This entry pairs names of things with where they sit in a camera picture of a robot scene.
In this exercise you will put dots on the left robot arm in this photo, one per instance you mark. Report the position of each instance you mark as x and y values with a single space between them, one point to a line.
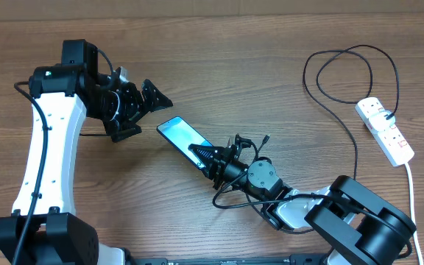
43 227

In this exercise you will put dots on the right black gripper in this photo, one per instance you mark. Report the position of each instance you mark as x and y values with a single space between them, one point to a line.
211 168

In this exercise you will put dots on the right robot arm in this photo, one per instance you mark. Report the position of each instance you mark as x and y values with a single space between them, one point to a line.
360 226

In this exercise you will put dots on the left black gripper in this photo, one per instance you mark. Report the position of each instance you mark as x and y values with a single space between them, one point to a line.
135 105

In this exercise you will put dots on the white power strip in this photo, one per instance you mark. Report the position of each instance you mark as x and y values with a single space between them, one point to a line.
395 147

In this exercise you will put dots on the Samsung Galaxy smartphone blue screen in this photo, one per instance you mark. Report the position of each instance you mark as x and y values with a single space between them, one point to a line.
181 135

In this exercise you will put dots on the white charger plug adapter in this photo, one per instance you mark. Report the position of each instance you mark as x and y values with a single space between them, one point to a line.
380 121

